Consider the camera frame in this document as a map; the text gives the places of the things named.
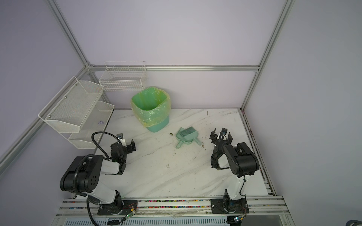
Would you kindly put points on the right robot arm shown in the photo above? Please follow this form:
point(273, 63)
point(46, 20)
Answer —
point(243, 164)

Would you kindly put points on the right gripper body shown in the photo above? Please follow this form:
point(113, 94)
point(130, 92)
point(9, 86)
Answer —
point(215, 156)

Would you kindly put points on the white wire basket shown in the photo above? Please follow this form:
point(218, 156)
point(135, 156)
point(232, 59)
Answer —
point(124, 76)

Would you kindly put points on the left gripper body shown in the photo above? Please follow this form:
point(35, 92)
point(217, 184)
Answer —
point(124, 157)

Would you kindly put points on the green hand brush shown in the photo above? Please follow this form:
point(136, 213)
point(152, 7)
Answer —
point(190, 135)

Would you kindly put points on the yellow-green bin liner bag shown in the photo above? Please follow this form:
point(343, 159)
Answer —
point(150, 103)

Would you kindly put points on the green plastic dustpan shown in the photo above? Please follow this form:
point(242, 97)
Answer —
point(181, 140)

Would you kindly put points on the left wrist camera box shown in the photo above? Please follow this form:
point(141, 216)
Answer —
point(223, 132)

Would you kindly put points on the white mesh two-tier shelf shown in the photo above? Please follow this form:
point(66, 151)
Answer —
point(77, 111)

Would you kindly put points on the green plastic trash bin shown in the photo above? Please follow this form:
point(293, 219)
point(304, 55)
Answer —
point(154, 115)

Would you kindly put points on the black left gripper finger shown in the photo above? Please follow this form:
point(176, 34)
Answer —
point(131, 147)
point(121, 139)

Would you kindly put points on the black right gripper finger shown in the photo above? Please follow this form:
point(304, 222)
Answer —
point(213, 135)
point(229, 139)

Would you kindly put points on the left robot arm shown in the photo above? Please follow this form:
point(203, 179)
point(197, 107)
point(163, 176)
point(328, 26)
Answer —
point(82, 178)

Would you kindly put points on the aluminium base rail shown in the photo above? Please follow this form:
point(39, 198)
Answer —
point(200, 211)

